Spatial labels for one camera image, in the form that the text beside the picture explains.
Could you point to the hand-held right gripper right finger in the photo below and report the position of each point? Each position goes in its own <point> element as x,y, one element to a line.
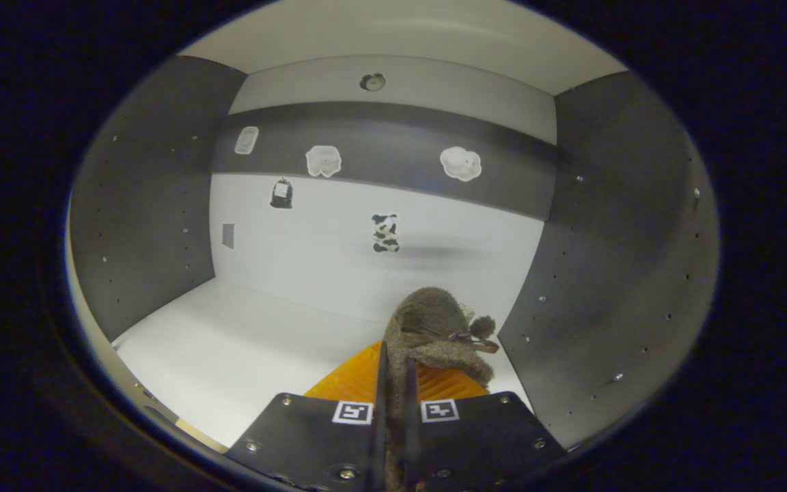
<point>475,444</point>

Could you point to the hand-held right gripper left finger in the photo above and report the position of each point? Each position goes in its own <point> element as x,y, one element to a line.
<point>325,444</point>

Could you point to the brown fuzzy shoe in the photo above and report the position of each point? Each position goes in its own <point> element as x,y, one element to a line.
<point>434,314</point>

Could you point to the white shoe cabinet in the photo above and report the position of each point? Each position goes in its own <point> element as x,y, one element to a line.
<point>298,239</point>

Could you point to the white cabinet shelf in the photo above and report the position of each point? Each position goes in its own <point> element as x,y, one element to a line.
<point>243,348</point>
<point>400,34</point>

